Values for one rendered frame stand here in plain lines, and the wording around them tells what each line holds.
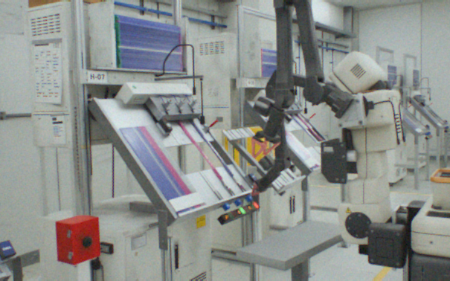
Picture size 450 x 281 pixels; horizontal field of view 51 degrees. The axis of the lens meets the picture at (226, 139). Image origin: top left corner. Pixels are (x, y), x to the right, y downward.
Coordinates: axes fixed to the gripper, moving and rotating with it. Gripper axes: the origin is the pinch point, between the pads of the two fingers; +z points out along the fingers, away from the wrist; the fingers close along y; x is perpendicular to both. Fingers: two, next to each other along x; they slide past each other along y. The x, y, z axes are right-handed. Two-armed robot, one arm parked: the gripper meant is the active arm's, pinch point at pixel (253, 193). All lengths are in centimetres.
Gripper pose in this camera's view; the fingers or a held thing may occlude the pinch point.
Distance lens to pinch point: 251.0
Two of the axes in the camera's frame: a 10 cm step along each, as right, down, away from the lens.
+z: -6.0, 6.5, 4.6
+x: 5.8, 7.5, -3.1
